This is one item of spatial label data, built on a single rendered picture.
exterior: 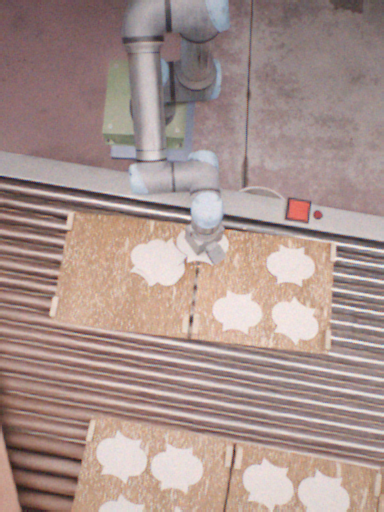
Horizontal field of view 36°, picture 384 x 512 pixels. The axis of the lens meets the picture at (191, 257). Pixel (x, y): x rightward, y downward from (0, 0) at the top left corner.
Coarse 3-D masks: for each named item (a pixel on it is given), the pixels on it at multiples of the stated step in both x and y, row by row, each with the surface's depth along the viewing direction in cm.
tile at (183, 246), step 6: (180, 234) 166; (180, 240) 166; (222, 240) 166; (180, 246) 165; (186, 246) 165; (222, 246) 166; (228, 246) 166; (186, 252) 165; (192, 252) 165; (204, 252) 165; (192, 258) 164; (198, 258) 164; (204, 258) 165; (210, 264) 164
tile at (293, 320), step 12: (276, 312) 174; (288, 312) 174; (300, 312) 174; (312, 312) 174; (276, 324) 173; (288, 324) 173; (300, 324) 173; (312, 324) 174; (288, 336) 172; (300, 336) 172; (312, 336) 173
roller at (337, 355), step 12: (0, 288) 178; (0, 300) 177; (12, 300) 176; (24, 300) 176; (36, 300) 176; (48, 300) 176; (192, 324) 176; (264, 348) 175; (336, 348) 176; (324, 360) 176; (336, 360) 174; (348, 360) 174; (360, 360) 174; (372, 360) 174
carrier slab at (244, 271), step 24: (240, 240) 181; (264, 240) 181; (288, 240) 181; (312, 240) 181; (216, 264) 179; (240, 264) 179; (264, 264) 179; (216, 288) 177; (240, 288) 177; (264, 288) 177; (288, 288) 177; (312, 288) 177; (264, 312) 175; (192, 336) 173; (216, 336) 173; (240, 336) 173; (264, 336) 173
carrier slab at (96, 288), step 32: (96, 224) 181; (128, 224) 181; (160, 224) 182; (64, 256) 178; (96, 256) 178; (128, 256) 179; (64, 288) 176; (96, 288) 176; (128, 288) 176; (160, 288) 176; (192, 288) 177; (64, 320) 173; (96, 320) 173; (128, 320) 174; (160, 320) 174
